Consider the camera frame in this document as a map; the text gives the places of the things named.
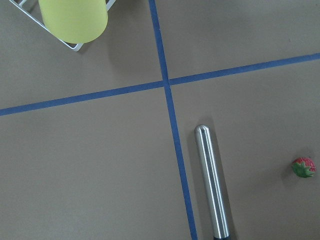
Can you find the red strawberry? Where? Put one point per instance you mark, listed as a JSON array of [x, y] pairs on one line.
[[304, 167]]

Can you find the yellow cup on rack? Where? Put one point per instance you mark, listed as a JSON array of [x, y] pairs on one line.
[[74, 21]]

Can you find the steel muddler black tip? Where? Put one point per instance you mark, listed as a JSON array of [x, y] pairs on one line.
[[208, 153]]

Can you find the white wire cup rack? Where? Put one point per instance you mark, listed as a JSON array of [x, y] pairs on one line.
[[32, 10]]

